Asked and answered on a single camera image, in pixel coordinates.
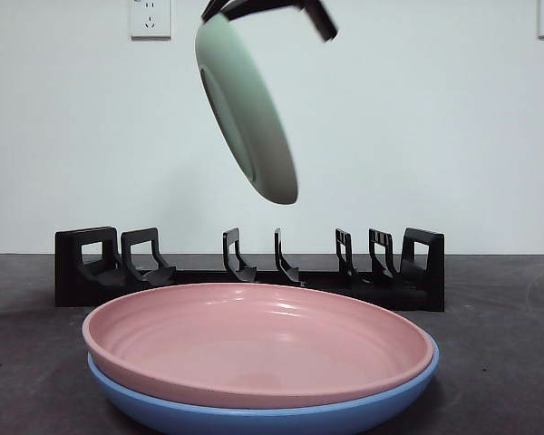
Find green round plate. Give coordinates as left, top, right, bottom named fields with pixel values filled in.
left=193, top=12, right=299, bottom=206

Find pink round plate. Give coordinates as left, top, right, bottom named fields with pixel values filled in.
left=81, top=283, right=435, bottom=409

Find blue round plate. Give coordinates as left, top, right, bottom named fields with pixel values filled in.
left=86, top=334, right=441, bottom=435

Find black plastic dish rack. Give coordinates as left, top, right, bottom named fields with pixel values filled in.
left=53, top=225, right=446, bottom=313

